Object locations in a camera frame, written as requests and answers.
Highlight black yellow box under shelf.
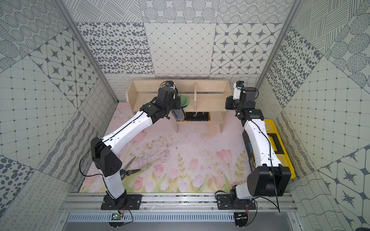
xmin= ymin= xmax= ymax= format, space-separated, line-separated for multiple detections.
xmin=184 ymin=112 xmax=210 ymax=122

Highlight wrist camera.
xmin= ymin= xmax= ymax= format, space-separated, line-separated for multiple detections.
xmin=165 ymin=81 xmax=176 ymax=89
xmin=233 ymin=81 xmax=246 ymax=100

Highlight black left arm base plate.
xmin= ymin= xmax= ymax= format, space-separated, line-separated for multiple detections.
xmin=101 ymin=193 xmax=143 ymax=210

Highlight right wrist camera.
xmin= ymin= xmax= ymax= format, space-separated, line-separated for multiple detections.
xmin=233 ymin=81 xmax=246 ymax=100

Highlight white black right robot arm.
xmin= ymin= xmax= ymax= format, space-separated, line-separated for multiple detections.
xmin=225 ymin=83 xmax=292 ymax=203

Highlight yellow black toolbox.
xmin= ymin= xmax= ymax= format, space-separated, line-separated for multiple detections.
xmin=242 ymin=119 xmax=296 ymax=180

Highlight pink floral table mat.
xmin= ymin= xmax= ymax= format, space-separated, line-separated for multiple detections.
xmin=79 ymin=101 xmax=275 ymax=193

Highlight green grey cleaning cloth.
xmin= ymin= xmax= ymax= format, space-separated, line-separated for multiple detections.
xmin=172 ymin=93 xmax=189 ymax=121

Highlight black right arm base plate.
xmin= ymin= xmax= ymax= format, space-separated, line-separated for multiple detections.
xmin=215 ymin=193 xmax=257 ymax=210

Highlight aluminium mounting rail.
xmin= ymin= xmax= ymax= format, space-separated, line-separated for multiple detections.
xmin=59 ymin=193 xmax=298 ymax=212

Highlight light wooden bookshelf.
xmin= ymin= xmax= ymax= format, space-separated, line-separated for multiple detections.
xmin=126 ymin=79 xmax=231 ymax=132

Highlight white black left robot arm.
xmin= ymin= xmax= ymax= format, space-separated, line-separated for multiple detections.
xmin=89 ymin=81 xmax=185 ymax=207

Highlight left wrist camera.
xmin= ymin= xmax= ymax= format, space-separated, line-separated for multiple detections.
xmin=165 ymin=81 xmax=176 ymax=89

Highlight blue handled scissors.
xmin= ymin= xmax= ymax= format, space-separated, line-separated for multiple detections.
xmin=119 ymin=157 xmax=141 ymax=180

